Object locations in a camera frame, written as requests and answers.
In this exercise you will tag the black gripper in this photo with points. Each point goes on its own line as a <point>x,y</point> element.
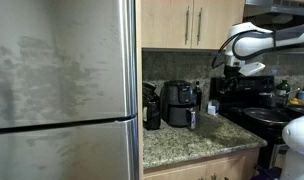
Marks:
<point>231,78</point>

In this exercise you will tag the wooden cabinet door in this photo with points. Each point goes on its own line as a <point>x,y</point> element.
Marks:
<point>166,23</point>
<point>212,21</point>

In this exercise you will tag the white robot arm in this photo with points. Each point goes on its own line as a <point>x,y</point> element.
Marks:
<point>246,41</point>

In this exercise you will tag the black air fryer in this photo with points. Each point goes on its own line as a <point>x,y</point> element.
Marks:
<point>178,104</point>

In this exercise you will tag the lower wooden cabinet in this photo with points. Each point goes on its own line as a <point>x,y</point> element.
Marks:
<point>232,166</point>

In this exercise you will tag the black electric stove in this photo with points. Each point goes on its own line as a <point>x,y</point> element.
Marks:
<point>246,95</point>

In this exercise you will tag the small white blue container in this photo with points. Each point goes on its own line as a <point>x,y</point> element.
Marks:
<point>213,107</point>

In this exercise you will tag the dark glass bottle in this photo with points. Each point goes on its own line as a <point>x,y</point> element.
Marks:
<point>198,92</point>

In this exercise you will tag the green glass jar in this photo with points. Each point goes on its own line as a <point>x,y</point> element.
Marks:
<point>282,88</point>

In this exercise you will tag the black frying pan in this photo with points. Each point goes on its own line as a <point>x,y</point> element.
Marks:
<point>267,116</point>

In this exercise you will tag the blue cup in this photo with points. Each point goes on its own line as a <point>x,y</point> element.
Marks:
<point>301,95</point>

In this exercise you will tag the black coffee maker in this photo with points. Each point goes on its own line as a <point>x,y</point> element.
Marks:
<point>151,107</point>

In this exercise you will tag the range hood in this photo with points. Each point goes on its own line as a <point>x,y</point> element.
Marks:
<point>262,7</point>

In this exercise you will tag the stainless steel refrigerator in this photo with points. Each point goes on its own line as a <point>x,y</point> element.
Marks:
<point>68,101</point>

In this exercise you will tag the small saucepan with handle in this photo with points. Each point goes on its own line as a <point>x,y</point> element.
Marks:
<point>274,100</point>

